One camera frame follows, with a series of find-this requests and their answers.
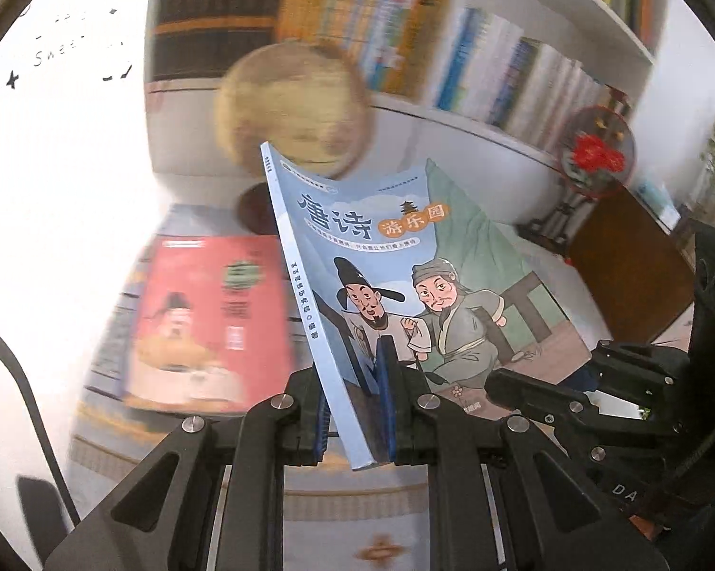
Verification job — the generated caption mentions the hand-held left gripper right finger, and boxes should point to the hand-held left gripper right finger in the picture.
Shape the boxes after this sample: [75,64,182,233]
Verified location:
[374,336,674,571]

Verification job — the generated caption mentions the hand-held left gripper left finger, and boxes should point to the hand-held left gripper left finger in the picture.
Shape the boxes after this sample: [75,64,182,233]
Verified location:
[54,367,335,571]

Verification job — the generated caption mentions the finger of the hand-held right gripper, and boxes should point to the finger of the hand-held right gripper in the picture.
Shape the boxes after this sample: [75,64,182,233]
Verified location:
[485,367,611,462]
[591,339,690,408]

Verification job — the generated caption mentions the blue cartoon book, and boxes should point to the blue cartoon book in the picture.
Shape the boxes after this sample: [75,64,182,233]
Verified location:
[260,141,593,472]

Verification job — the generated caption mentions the stack of thin books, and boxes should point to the stack of thin books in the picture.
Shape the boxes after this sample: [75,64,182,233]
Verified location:
[87,202,308,417]

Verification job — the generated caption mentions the row of white blue books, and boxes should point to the row of white blue books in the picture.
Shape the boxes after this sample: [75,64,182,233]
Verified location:
[435,9,632,149]

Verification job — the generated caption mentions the row of orange books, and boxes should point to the row of orange books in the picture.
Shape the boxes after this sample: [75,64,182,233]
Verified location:
[277,0,447,96]

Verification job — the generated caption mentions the row of dark books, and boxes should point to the row of dark books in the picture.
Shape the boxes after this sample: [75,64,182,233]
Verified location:
[152,0,287,81]

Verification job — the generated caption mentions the brown wooden cabinet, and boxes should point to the brown wooden cabinet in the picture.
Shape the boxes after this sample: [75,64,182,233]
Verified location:
[572,187,697,346]

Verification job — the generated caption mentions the red cartoon book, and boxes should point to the red cartoon book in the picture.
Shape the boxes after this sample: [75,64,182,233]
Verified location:
[125,235,302,414]

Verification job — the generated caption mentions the pale blue object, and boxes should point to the pale blue object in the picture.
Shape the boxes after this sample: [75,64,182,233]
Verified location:
[634,177,688,233]

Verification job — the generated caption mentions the round embroidered fan on stand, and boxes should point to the round embroidered fan on stand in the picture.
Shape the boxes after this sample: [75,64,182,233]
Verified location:
[515,89,638,245]

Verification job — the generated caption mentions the beige desk globe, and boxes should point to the beige desk globe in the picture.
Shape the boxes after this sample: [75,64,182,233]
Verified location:
[213,41,373,236]

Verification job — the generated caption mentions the black cable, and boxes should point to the black cable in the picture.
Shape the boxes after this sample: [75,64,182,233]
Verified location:
[0,309,83,527]

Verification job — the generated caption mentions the black wall stickers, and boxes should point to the black wall stickers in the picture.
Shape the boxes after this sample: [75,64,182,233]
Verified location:
[0,0,135,96]

